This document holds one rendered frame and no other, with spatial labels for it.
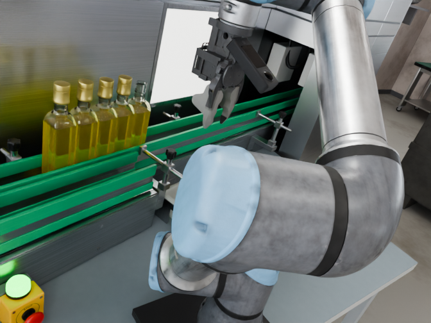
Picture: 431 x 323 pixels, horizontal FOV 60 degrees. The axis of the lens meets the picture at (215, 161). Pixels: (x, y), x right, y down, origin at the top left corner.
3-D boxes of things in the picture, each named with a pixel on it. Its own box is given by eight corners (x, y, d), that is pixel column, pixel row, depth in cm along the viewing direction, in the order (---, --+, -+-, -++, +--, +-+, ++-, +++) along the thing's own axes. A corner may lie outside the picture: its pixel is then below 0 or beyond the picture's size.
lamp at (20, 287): (23, 277, 77) (23, 267, 75) (35, 291, 75) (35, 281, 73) (0, 289, 73) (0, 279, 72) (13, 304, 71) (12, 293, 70)
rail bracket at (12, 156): (11, 173, 95) (10, 127, 89) (25, 188, 92) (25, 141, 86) (-5, 178, 92) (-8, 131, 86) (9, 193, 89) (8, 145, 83)
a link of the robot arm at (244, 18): (269, 7, 70) (245, 4, 64) (261, 32, 72) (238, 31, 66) (237, -5, 73) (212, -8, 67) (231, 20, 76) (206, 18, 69)
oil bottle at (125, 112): (114, 162, 111) (123, 95, 100) (126, 171, 108) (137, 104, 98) (98, 166, 107) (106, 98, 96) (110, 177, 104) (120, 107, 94)
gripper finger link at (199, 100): (189, 118, 81) (204, 78, 78) (210, 131, 78) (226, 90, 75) (180, 118, 78) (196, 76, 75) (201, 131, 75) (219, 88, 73)
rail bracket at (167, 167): (141, 167, 111) (148, 131, 105) (182, 197, 104) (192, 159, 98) (133, 170, 109) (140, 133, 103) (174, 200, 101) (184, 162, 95)
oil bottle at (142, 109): (129, 157, 115) (139, 93, 105) (141, 166, 113) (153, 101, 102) (114, 162, 111) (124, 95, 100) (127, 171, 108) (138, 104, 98)
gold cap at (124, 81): (124, 89, 98) (126, 73, 96) (133, 95, 96) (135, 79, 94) (113, 91, 95) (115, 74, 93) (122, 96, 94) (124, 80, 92)
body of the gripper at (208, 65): (211, 72, 82) (226, 16, 76) (243, 88, 78) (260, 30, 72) (189, 75, 76) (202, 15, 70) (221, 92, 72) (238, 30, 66)
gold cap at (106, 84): (106, 91, 94) (108, 75, 91) (115, 97, 92) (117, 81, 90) (94, 93, 91) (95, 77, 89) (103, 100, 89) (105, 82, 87)
